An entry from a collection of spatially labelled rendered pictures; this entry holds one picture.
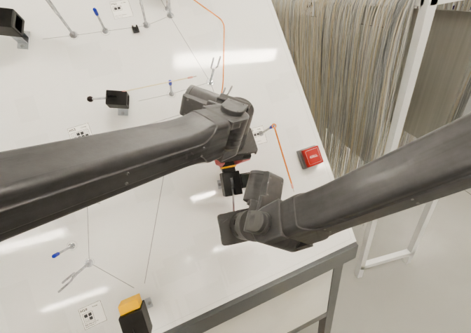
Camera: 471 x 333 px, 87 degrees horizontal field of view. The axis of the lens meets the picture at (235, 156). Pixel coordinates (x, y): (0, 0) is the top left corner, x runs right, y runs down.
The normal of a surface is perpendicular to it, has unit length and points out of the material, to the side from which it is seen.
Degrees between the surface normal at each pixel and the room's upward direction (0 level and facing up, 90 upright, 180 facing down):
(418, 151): 47
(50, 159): 26
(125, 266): 53
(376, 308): 0
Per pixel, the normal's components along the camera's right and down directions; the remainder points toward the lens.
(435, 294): -0.14, -0.82
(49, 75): 0.21, -0.11
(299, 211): -0.63, -0.45
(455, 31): -0.97, 0.22
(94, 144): 0.23, -0.86
